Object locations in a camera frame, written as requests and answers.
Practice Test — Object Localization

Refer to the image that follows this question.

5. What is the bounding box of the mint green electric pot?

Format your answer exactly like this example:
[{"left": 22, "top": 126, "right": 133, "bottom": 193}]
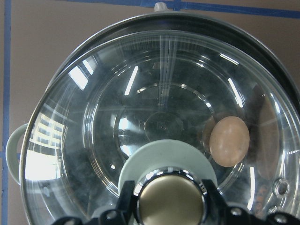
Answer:
[{"left": 6, "top": 2, "right": 300, "bottom": 225}]

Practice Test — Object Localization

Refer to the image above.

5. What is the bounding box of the brown egg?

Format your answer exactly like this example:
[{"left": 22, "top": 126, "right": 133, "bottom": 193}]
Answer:
[{"left": 209, "top": 116, "right": 250, "bottom": 167}]

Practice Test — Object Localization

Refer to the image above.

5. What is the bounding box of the glass pot lid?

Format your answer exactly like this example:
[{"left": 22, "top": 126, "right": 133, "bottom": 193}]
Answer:
[{"left": 19, "top": 30, "right": 300, "bottom": 225}]

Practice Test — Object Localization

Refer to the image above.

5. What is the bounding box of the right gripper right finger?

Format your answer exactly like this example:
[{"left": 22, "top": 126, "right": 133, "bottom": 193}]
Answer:
[{"left": 202, "top": 179, "right": 228, "bottom": 217}]

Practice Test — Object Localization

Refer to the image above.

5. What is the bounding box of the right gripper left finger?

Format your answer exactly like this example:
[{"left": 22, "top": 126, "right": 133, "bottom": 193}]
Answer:
[{"left": 117, "top": 180, "right": 138, "bottom": 220}]

